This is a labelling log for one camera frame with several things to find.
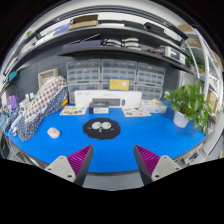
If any dark wall shelf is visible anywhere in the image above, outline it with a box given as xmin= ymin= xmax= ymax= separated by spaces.
xmin=58 ymin=27 xmax=188 ymax=71

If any clear plastic container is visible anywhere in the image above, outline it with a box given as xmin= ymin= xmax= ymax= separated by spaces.
xmin=141 ymin=99 xmax=167 ymax=113

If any green potted plant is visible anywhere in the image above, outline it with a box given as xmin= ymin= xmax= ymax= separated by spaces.
xmin=164 ymin=79 xmax=212 ymax=134

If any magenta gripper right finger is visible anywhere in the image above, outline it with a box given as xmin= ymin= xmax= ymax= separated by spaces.
xmin=134 ymin=145 xmax=181 ymax=185

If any middle drawer organizer cabinet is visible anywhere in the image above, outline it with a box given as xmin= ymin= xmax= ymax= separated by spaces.
xmin=101 ymin=59 xmax=137 ymax=90

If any pink computer mouse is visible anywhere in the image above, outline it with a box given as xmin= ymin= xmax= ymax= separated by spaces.
xmin=47 ymin=127 xmax=60 ymax=139

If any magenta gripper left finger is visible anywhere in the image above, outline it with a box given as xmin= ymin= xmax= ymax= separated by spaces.
xmin=45 ymin=145 xmax=93 ymax=186

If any illustrated card right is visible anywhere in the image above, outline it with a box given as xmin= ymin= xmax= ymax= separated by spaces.
xmin=122 ymin=108 xmax=150 ymax=117

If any white electronic device on shelf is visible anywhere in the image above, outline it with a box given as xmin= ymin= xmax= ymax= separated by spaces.
xmin=164 ymin=46 xmax=186 ymax=64

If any black round face mousepad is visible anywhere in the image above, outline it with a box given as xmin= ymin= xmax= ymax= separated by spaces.
xmin=83 ymin=118 xmax=121 ymax=140

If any beige plastic crate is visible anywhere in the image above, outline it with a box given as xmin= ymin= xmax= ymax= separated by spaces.
xmin=38 ymin=68 xmax=59 ymax=87

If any patterned fabric bundle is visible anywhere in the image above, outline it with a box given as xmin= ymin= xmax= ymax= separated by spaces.
xmin=17 ymin=76 xmax=68 ymax=142

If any illustrated card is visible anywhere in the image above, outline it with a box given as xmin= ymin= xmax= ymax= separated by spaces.
xmin=61 ymin=106 xmax=87 ymax=116
xmin=122 ymin=108 xmax=150 ymax=117

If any cardboard box on shelf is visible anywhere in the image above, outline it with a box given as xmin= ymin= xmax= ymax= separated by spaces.
xmin=69 ymin=14 xmax=98 ymax=30

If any long white keyboard box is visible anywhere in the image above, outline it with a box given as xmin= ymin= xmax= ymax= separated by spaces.
xmin=74 ymin=90 xmax=142 ymax=108

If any small black white box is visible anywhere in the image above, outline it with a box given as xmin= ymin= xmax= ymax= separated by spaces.
xmin=89 ymin=102 xmax=109 ymax=114

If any right drawer organizer cabinet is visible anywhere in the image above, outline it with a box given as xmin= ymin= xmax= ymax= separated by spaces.
xmin=135 ymin=63 xmax=166 ymax=99

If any yellow card box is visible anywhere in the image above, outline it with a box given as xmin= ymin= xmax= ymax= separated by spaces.
xmin=109 ymin=79 xmax=129 ymax=91

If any left drawer organizer cabinet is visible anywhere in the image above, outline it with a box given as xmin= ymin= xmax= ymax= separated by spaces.
xmin=67 ymin=59 xmax=100 ymax=104

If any purple small object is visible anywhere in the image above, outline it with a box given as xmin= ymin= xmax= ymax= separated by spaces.
xmin=8 ymin=95 xmax=19 ymax=112

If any illustrated card left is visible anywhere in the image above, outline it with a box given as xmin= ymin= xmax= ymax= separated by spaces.
xmin=61 ymin=106 xmax=87 ymax=116

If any drawer organizer cabinet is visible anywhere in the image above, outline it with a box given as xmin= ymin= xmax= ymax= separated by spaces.
xmin=135 ymin=63 xmax=166 ymax=99
xmin=67 ymin=59 xmax=100 ymax=104
xmin=101 ymin=59 xmax=137 ymax=90

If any white plant pot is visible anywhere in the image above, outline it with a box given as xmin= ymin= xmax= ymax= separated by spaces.
xmin=173 ymin=111 xmax=189 ymax=128

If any blue table mat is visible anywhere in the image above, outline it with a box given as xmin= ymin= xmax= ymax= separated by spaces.
xmin=9 ymin=108 xmax=205 ymax=173

